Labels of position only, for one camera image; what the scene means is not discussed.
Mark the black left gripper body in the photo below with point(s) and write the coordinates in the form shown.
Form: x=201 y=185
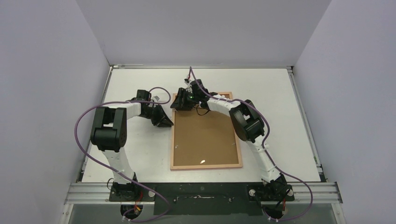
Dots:
x=152 y=112

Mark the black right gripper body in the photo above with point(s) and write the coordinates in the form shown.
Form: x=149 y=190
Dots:
x=184 y=98

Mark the brown backing board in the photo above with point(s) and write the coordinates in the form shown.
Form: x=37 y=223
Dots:
x=204 y=139

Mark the pink wooden photo frame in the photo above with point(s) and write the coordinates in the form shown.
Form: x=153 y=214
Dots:
x=207 y=167

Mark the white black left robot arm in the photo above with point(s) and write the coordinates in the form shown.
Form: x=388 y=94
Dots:
x=109 y=134

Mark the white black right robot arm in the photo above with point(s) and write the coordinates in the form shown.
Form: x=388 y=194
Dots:
x=249 y=127

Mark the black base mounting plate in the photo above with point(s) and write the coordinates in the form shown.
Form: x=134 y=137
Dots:
x=211 y=198

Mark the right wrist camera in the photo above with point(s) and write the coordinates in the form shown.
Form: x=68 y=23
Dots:
x=193 y=86

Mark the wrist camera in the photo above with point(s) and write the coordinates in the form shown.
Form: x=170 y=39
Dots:
x=144 y=96
x=193 y=86

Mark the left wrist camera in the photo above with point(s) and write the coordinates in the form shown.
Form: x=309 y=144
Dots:
x=144 y=96

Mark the aluminium front rail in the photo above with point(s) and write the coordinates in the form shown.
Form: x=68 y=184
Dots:
x=99 y=193

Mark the aluminium table edge rail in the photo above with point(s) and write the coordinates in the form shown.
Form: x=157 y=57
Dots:
x=306 y=124

